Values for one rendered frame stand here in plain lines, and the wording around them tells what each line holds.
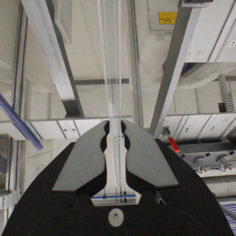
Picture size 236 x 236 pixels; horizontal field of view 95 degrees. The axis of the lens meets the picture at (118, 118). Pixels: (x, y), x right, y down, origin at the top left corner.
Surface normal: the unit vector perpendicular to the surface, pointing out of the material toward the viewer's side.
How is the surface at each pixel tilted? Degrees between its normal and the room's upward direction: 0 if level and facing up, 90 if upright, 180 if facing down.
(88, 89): 90
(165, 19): 90
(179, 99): 90
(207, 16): 43
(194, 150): 133
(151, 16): 90
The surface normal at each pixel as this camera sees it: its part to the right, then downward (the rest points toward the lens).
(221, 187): 0.02, -0.12
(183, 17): -1.00, 0.04
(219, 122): 0.04, 0.65
